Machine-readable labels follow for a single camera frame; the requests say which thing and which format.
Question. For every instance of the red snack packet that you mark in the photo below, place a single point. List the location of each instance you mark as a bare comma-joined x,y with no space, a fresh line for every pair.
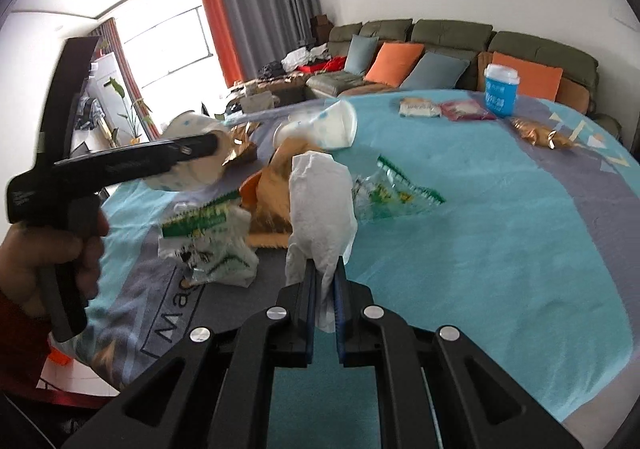
467,110

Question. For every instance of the golden brown snack packet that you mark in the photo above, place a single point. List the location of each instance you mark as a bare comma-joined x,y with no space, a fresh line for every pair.
540,131

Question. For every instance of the cluttered coffee table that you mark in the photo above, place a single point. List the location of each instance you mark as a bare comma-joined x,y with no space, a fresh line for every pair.
252,99

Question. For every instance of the orange curtain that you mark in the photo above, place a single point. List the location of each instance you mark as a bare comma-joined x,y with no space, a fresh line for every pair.
217,34

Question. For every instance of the white orange snack packet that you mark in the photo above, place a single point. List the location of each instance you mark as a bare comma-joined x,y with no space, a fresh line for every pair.
419,107

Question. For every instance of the white clothes pile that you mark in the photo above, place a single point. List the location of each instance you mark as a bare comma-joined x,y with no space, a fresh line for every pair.
302,58

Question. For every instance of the brown sofa seat pad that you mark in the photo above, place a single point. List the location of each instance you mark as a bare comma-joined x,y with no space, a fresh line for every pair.
367,89

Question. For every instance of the grey-blue cushion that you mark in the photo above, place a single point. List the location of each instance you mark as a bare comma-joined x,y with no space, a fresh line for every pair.
435,71
360,54

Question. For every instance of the white tissue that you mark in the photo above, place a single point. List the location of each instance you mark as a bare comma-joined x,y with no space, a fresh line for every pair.
320,209

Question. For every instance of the gold foil wrapper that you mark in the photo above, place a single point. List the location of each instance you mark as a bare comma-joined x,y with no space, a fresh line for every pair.
242,149

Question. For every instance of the white standing air conditioner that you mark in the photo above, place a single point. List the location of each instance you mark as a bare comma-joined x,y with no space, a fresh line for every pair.
102,74

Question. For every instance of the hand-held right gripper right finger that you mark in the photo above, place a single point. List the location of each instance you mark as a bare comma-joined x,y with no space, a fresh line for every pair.
340,329

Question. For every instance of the brown cardboard box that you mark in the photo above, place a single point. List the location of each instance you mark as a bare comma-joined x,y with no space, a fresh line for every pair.
321,28

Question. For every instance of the red cloth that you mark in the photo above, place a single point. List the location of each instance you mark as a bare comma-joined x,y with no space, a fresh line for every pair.
330,65

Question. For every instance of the green white plastic wrapper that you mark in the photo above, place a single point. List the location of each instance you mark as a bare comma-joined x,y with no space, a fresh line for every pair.
395,194
220,249

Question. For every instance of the person's left forearm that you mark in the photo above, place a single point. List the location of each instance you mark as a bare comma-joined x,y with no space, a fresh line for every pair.
20,344

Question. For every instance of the white blue printed paper cup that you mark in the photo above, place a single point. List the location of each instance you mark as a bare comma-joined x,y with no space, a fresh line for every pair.
195,176

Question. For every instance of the white disposable cup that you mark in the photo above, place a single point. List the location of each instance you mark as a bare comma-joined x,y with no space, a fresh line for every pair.
330,126

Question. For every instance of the grey curtain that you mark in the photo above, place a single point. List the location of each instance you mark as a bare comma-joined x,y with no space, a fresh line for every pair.
270,14

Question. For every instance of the green sofa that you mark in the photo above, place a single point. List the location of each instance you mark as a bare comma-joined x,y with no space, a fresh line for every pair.
450,31

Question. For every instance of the potted green plant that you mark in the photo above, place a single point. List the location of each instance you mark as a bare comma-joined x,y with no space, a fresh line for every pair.
137,114

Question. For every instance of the teal grey printed tablecloth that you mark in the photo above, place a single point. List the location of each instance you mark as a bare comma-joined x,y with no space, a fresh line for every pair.
500,254

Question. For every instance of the person's left hand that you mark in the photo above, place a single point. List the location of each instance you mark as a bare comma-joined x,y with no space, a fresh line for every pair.
25,259

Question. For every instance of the orange snack bag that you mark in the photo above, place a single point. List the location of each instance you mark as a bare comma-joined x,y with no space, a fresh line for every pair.
270,199

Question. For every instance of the orange cushion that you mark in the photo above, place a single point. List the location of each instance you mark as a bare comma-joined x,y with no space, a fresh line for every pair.
540,76
392,63

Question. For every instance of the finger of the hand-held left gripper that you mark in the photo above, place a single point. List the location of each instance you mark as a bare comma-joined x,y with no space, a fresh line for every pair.
185,154

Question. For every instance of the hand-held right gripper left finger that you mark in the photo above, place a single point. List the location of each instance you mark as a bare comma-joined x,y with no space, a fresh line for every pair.
311,344

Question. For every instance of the dark clothes pile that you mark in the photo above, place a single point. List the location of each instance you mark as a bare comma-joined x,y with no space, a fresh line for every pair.
272,69

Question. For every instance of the striped red curtain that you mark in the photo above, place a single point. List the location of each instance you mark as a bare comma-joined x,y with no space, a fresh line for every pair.
117,54

